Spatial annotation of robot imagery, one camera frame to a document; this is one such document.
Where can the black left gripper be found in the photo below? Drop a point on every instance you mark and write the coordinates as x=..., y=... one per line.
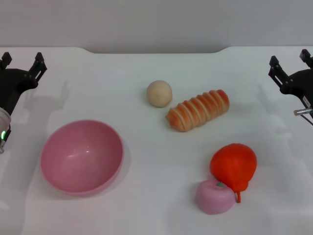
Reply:
x=11, y=85

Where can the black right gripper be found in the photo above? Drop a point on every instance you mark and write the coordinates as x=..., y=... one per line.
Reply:
x=302, y=83

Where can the pink plastic bowl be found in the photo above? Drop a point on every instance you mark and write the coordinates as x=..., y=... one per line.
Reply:
x=83, y=159

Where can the orange squishy toy fruit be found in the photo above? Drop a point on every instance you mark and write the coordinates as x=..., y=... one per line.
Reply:
x=234, y=164

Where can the striped toy bread roll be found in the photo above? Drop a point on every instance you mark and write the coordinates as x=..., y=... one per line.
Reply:
x=199, y=110

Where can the beige round toy bun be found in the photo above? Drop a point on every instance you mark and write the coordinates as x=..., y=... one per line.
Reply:
x=159, y=93

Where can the pink toy apple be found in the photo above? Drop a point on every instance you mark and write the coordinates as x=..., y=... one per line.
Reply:
x=214, y=198

